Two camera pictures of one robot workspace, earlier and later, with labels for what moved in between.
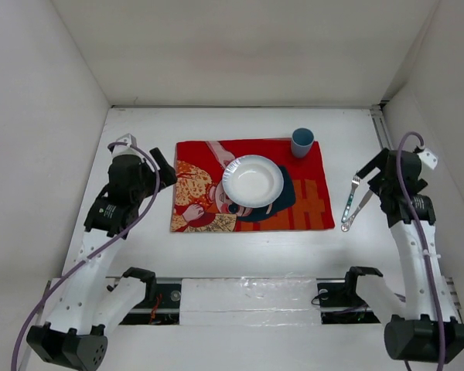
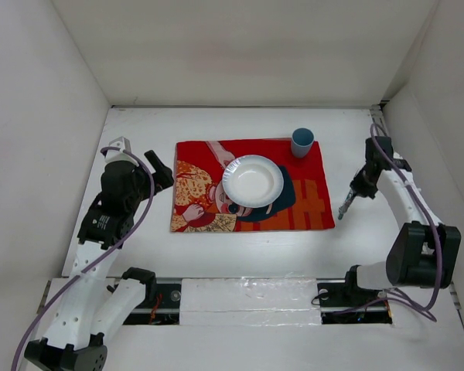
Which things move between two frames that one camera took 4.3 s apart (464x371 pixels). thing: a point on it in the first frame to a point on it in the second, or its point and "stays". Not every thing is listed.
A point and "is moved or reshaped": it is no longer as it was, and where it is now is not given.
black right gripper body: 379,185 to 363,185
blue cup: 301,140 stays
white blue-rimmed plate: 252,181 stays
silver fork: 355,182 is moved or reshaped
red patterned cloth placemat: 200,204 stays
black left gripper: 167,177 stays
